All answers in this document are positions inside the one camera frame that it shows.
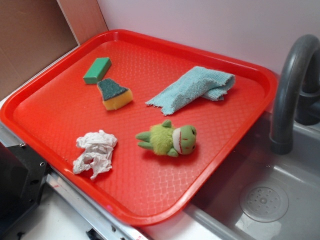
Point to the grey plastic sink basin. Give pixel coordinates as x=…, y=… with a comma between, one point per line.
x=256, y=194

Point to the brown wooden back panel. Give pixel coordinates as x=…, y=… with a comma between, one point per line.
x=36, y=33

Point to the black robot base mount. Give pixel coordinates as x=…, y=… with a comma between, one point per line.
x=23, y=173

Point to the light blue cloth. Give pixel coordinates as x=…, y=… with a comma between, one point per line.
x=198, y=82

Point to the grey toy faucet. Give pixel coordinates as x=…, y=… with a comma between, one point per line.
x=298, y=93

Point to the yellow green scrub sponge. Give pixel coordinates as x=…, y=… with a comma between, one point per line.
x=114, y=96

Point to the red plastic tray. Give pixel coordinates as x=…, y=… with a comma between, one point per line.
x=54, y=109

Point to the green plush frog toy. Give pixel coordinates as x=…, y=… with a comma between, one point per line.
x=166, y=140

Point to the crumpled white paper towel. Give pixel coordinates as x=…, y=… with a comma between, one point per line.
x=97, y=153

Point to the green rectangular block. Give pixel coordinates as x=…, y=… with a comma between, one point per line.
x=97, y=70

